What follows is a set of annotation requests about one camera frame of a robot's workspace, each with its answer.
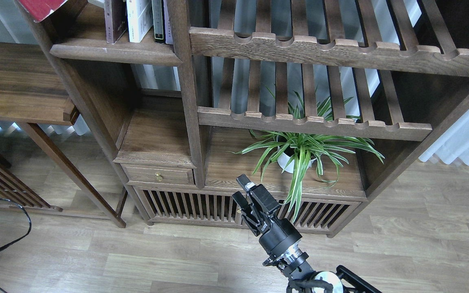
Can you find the dark wooden bookshelf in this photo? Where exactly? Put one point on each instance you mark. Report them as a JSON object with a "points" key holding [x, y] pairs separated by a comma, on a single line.
{"points": [[171, 117]]}

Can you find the dark brown book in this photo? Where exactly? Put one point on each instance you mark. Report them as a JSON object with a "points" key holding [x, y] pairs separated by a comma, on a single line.
{"points": [[115, 19]]}

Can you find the dark green upright book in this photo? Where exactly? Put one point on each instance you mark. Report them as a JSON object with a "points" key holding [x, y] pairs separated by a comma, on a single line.
{"points": [[158, 19]]}

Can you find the white upright book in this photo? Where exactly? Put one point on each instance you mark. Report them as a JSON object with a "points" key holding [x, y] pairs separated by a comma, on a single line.
{"points": [[140, 19]]}

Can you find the wooden side table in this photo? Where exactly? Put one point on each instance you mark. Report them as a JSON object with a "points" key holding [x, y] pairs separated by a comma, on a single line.
{"points": [[31, 94]]}

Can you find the red book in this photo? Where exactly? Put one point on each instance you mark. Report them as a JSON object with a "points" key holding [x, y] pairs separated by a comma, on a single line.
{"points": [[41, 9]]}

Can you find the green spider plant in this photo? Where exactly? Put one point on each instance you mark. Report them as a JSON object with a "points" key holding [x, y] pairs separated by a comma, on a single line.
{"points": [[302, 148]]}

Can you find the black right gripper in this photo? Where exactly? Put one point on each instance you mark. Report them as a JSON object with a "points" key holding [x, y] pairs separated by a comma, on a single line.
{"points": [[278, 237]]}

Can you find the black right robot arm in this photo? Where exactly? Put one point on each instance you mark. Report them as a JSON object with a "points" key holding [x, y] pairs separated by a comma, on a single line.
{"points": [[304, 279]]}

